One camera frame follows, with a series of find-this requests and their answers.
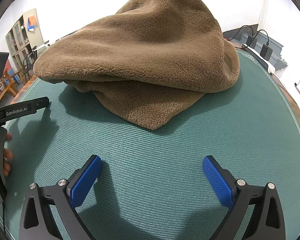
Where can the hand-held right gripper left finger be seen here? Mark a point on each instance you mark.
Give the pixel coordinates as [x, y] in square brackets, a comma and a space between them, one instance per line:
[86, 180]

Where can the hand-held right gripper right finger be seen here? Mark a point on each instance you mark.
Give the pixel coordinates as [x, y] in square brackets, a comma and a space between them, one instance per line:
[217, 180]

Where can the brown fleece garment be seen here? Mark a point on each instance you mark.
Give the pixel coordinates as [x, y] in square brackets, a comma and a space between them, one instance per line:
[140, 55]

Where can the person's left hand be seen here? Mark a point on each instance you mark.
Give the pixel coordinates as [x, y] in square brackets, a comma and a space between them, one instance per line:
[8, 155]

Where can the wooden chair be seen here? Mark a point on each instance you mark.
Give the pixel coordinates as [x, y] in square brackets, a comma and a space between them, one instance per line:
[8, 82]

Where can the black metal chair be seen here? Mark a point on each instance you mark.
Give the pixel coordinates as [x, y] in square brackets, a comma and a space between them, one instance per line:
[28, 60]

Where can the green table mat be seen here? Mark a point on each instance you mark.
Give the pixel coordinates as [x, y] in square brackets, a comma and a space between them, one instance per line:
[150, 155]

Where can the white table top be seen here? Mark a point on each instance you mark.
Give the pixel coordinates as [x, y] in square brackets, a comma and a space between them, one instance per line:
[43, 45]

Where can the beige storage cabinet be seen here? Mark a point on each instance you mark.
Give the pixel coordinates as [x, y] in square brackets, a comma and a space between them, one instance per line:
[22, 37]

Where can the blue paper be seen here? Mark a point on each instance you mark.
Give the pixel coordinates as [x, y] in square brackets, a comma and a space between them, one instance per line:
[30, 26]

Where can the orange paper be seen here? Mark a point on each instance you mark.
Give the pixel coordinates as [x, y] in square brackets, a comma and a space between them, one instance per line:
[32, 19]

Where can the white power strip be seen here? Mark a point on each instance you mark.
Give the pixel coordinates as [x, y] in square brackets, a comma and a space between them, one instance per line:
[260, 58]

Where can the black power adapter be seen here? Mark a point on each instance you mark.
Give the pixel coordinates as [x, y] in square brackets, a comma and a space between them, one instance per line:
[266, 52]
[252, 41]

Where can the grey stairs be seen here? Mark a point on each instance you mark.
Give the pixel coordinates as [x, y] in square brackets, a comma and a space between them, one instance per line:
[277, 52]

